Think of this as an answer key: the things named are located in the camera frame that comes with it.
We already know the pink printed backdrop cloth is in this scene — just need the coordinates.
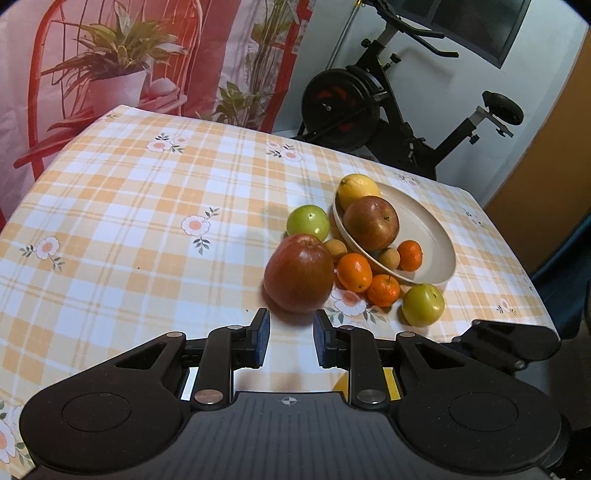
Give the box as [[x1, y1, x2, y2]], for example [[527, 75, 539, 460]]
[[0, 0, 315, 222]]

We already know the black exercise bike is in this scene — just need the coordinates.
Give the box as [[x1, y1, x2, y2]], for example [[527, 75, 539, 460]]
[[295, 0, 525, 182]]

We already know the green apple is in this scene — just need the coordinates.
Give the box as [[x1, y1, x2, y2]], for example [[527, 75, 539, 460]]
[[287, 205, 329, 241], [402, 284, 445, 328]]

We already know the orange tangerine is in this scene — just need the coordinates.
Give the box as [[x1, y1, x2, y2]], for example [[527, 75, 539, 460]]
[[397, 240, 423, 271], [366, 274, 402, 308], [335, 253, 374, 293]]

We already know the streaked red apple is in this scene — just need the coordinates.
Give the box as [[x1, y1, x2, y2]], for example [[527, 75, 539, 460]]
[[342, 196, 400, 252]]

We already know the orange plaid floral tablecloth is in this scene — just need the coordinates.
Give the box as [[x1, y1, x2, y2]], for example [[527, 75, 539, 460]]
[[0, 105, 561, 480]]

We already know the yellow lemon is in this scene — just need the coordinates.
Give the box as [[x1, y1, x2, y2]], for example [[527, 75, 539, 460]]
[[337, 174, 382, 210], [332, 369, 402, 401]]

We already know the cream ceramic plate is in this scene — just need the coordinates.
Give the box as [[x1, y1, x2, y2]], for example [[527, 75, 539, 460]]
[[332, 182, 458, 284]]

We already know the dark red apple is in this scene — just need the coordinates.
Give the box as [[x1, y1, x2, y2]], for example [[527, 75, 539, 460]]
[[263, 233, 334, 315]]

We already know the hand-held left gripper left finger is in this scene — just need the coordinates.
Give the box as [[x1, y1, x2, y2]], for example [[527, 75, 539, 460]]
[[102, 308, 271, 411]]

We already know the brown wooden door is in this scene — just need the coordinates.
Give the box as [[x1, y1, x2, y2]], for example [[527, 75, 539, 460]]
[[482, 37, 591, 278]]

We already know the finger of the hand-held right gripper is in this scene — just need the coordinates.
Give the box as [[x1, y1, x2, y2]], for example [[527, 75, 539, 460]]
[[451, 319, 563, 371]]

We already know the dark window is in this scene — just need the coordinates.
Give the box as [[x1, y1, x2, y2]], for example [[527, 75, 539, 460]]
[[425, 0, 532, 70]]

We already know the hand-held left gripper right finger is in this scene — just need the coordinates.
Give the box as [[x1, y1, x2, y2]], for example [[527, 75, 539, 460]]
[[313, 310, 490, 411]]

